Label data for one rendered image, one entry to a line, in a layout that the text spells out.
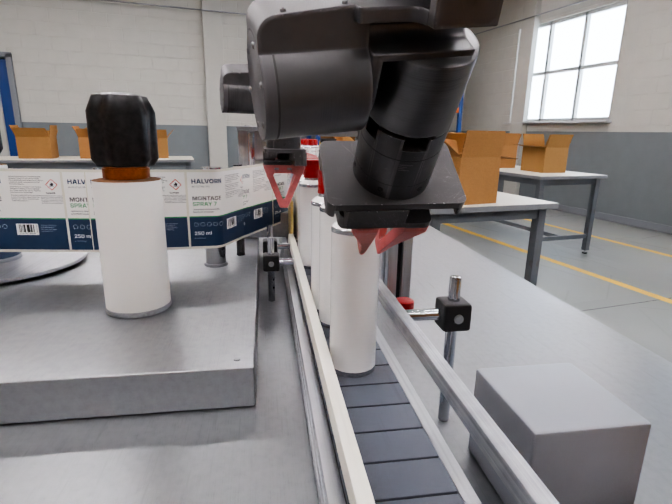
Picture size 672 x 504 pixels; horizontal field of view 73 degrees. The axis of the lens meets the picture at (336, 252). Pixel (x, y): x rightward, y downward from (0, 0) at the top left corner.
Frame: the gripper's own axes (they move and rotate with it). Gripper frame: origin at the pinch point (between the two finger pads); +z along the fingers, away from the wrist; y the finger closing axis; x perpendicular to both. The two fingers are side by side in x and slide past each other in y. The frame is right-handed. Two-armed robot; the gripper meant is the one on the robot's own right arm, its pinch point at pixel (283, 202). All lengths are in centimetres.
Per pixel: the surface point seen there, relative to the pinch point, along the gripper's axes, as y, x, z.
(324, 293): 21.9, 4.0, 8.6
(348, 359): 35.2, 4.7, 11.2
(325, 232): 21.8, 4.0, 0.4
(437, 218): -137, 85, 30
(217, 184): -8.6, -11.6, -2.0
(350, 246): 35.1, 4.5, -1.2
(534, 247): -147, 148, 49
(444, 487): 52, 9, 13
